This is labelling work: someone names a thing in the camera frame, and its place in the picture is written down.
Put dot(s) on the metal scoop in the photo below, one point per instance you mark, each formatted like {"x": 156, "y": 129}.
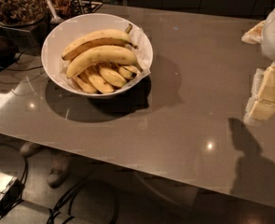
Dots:
{"x": 55, "y": 19}

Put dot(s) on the large middle yellow banana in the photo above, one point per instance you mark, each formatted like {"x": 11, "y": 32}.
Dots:
{"x": 101, "y": 54}

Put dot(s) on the glass jar of nuts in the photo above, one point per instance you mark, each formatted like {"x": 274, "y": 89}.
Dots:
{"x": 17, "y": 13}

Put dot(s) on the right shoe on floor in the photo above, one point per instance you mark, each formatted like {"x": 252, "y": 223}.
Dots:
{"x": 59, "y": 169}

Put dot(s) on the silver power box on floor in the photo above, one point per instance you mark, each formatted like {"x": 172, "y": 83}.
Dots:
{"x": 9, "y": 192}

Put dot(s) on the top yellow banana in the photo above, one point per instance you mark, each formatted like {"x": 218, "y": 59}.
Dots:
{"x": 113, "y": 37}

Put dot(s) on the black wire rack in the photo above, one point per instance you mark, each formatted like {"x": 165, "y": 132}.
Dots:
{"x": 86, "y": 7}

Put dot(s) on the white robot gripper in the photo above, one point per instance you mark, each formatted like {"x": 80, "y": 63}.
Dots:
{"x": 262, "y": 100}

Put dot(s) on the left shoe on floor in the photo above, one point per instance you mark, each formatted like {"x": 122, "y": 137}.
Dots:
{"x": 28, "y": 149}

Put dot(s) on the shoe on floor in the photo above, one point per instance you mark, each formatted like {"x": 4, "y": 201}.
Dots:
{"x": 59, "y": 169}
{"x": 28, "y": 149}

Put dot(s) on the white ceramic bowl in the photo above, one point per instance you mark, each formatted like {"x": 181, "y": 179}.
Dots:
{"x": 68, "y": 31}

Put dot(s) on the small banana bunch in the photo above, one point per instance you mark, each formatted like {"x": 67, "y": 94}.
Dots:
{"x": 105, "y": 78}

